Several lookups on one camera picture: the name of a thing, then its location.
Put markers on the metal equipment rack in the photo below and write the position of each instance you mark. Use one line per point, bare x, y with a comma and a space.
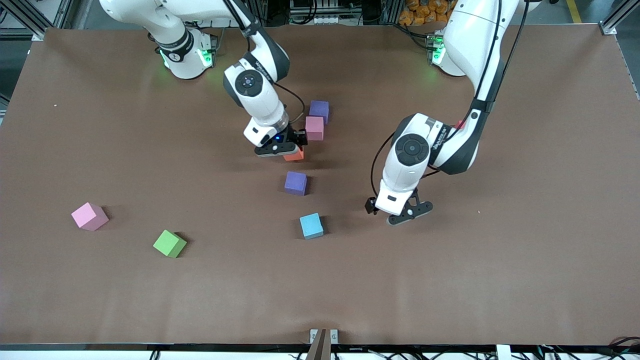
325, 20

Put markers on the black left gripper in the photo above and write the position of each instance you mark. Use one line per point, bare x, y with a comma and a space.
370, 205

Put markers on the green foam cube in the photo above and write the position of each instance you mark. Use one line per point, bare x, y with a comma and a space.
169, 243

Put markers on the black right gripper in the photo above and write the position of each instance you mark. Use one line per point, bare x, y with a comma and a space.
290, 134

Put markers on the violet foam cube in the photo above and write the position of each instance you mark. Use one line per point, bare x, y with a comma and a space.
295, 183
320, 108

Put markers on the small metal table bracket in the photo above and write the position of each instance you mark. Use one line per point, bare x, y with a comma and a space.
334, 336

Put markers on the brown table cover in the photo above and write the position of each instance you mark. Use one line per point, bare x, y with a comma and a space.
450, 280

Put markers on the pink foam cube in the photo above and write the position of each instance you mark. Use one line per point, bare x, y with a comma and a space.
314, 129
89, 216

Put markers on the white post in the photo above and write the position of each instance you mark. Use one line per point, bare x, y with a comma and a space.
500, 352

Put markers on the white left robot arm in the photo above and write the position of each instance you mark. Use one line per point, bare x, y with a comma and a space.
470, 40

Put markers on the orange foam cube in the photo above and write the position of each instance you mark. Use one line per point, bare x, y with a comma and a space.
295, 156

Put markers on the aluminium frame profile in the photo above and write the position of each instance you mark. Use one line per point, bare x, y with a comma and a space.
609, 29
64, 14

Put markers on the red foam cube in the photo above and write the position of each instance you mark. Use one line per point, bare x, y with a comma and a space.
458, 123

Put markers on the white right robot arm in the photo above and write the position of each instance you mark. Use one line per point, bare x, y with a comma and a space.
255, 95

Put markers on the orange bagged items pile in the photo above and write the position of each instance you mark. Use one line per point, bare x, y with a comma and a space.
425, 12

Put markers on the cyan foam cube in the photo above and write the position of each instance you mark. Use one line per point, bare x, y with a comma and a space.
311, 226

